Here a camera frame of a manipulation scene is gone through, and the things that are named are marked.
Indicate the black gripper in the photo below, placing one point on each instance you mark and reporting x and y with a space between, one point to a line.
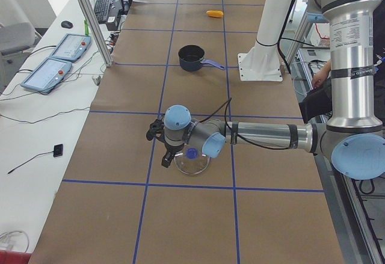
172 149

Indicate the glass lid with blue knob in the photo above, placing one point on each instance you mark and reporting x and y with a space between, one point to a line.
192 162

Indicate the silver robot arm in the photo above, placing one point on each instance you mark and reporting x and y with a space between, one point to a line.
339 116

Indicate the yellow corn cob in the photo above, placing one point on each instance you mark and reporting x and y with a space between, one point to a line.
215 13

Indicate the brown table mat with grid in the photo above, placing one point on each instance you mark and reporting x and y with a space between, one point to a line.
117 204

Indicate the small black device on table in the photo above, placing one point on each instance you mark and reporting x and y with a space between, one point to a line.
58 150

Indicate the teach pendant far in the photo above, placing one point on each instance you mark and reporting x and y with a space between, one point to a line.
71 47

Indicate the teach pendant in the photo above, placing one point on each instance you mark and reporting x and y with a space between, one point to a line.
71 47
47 75

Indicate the teach pendant near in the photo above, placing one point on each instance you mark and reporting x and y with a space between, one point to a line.
47 75

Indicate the person in black clothes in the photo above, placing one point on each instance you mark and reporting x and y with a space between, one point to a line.
319 100

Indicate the black keyboard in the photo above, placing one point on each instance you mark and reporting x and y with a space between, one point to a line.
101 10

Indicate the black computer mouse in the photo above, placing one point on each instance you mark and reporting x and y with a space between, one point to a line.
67 24

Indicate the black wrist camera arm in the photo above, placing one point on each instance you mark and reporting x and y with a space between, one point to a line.
156 130

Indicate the blue saucepan with handle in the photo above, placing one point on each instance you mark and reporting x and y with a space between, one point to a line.
192 58

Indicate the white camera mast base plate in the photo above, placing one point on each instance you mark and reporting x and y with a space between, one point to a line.
256 67

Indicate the aluminium frame post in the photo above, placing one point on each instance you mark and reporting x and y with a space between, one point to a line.
90 17

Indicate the white camera mast column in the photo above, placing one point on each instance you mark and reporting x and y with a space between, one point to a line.
272 22

